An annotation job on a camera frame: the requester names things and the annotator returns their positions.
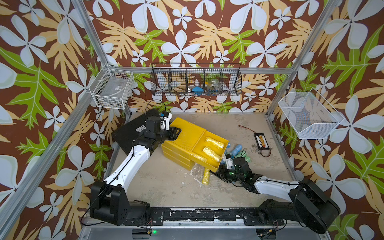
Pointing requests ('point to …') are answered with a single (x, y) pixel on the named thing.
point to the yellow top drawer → (211, 164)
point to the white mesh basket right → (309, 115)
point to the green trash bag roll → (247, 158)
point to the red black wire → (238, 125)
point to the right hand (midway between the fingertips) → (211, 172)
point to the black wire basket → (195, 79)
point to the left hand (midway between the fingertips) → (179, 128)
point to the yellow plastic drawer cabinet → (177, 152)
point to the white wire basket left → (111, 88)
